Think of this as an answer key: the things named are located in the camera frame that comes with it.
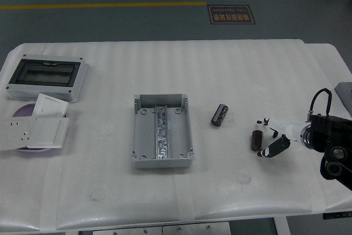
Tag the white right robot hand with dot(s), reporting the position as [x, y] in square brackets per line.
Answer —
[286, 129]

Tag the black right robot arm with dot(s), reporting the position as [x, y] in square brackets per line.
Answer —
[330, 133]

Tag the open grey plastic box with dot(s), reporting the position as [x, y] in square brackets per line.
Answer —
[145, 130]

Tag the grey box with dark window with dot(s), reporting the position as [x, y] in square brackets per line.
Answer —
[44, 74]

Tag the grey flat metal block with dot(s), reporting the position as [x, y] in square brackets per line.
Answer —
[345, 92]

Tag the white table leg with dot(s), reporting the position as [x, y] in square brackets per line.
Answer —
[281, 226]

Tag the black table control panel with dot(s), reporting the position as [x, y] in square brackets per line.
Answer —
[335, 216]

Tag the white foam mat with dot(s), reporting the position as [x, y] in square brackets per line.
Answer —
[176, 67]

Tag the brown floor sign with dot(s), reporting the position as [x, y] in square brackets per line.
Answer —
[231, 15]

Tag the grey metal table crossbar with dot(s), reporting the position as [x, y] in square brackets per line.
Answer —
[154, 229]

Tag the purple round plate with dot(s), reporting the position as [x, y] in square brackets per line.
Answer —
[24, 109]

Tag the silver metal mounting rail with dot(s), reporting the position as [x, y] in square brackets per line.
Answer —
[162, 136]

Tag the white wall switch panel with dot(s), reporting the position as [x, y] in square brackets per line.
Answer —
[50, 105]
[48, 131]

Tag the white wall socket panel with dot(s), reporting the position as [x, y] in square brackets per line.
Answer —
[16, 133]

